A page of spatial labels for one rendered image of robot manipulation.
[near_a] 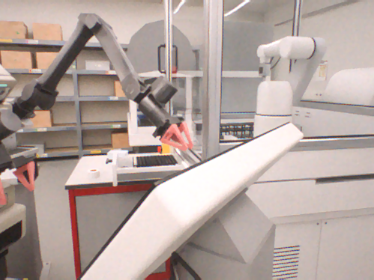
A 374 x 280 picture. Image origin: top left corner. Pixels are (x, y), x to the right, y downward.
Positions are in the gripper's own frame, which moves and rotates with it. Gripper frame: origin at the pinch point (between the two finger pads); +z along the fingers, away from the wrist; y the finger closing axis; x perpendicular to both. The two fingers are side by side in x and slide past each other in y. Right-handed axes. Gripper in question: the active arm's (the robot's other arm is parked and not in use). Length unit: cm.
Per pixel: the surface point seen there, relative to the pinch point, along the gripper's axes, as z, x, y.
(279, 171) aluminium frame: 22.4, -1.3, 33.5
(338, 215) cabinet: 50, 2, 53
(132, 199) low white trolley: -22, 77, 46
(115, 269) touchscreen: 18, -11, -48
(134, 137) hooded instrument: -73, 85, 98
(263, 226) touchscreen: 27.3, -10.3, -18.5
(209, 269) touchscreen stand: 25.6, -4.0, -30.0
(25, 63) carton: -362, 215, 188
